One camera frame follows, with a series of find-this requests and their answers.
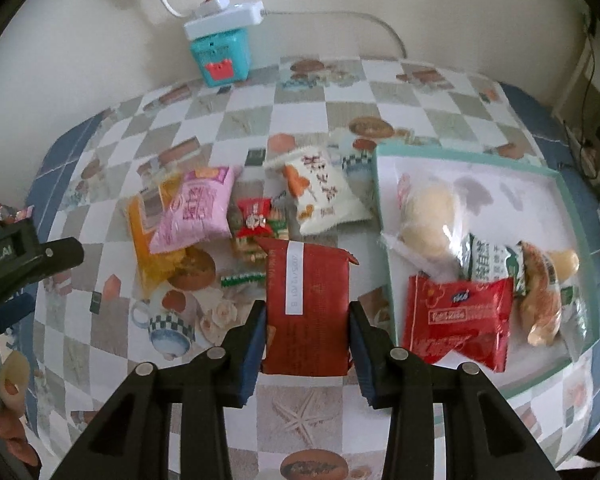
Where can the clear packet with pale bun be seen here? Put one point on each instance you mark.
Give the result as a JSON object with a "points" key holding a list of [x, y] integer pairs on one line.
{"points": [[430, 220]]}

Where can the printed checkered tablecloth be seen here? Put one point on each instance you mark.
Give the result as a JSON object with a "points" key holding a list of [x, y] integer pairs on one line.
{"points": [[300, 125]]}

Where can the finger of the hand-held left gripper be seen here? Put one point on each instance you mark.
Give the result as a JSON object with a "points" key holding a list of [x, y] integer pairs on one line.
{"points": [[5, 312], [62, 255]]}

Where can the teal cube toy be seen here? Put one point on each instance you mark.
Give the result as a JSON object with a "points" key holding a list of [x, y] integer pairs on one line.
{"points": [[220, 55]]}

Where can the green and red wrapped candy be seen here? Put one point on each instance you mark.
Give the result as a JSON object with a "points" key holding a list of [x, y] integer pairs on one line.
{"points": [[279, 221]]}

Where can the white power strip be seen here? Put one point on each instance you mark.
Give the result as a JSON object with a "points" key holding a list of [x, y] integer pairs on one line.
{"points": [[225, 17]]}

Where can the dark red snack packet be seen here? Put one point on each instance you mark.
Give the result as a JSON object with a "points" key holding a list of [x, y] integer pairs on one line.
{"points": [[310, 320]]}

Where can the orange snack packet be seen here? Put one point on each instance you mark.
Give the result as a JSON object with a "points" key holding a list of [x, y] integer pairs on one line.
{"points": [[145, 245]]}

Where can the white packet with orange print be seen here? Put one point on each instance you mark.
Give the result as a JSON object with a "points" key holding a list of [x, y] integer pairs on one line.
{"points": [[325, 195]]}

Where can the small red wrapped candy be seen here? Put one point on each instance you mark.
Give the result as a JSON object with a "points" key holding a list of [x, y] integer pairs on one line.
{"points": [[252, 215]]}

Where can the green and white snack packet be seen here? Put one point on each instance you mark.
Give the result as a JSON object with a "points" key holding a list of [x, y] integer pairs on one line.
{"points": [[485, 260], [575, 315]]}

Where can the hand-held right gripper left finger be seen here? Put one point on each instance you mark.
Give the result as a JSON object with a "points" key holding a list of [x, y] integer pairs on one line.
{"points": [[247, 360]]}

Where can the bright red snack packet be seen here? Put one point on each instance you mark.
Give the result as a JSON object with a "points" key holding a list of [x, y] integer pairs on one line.
{"points": [[455, 325]]}

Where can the silver wrapped candy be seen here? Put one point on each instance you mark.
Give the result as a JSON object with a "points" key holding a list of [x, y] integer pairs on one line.
{"points": [[12, 212]]}

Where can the green and white wrapped candy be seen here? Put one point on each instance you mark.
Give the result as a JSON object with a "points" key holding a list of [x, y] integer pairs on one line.
{"points": [[240, 278]]}

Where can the white tray with teal rim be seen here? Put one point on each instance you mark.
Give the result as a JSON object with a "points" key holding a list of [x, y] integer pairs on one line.
{"points": [[480, 180]]}

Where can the clear packet with brown bread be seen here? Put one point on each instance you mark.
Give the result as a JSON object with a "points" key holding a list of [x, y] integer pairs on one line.
{"points": [[540, 305]]}

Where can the small gold wrapped candy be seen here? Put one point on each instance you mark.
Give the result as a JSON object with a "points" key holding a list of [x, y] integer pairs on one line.
{"points": [[247, 251]]}

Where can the pink snack packet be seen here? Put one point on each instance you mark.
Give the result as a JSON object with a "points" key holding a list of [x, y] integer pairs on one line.
{"points": [[195, 205]]}

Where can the round pale yellow bun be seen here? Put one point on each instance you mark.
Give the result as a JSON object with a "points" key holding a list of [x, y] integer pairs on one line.
{"points": [[566, 262]]}

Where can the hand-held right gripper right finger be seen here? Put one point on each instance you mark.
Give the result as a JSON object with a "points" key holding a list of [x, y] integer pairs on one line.
{"points": [[367, 360]]}

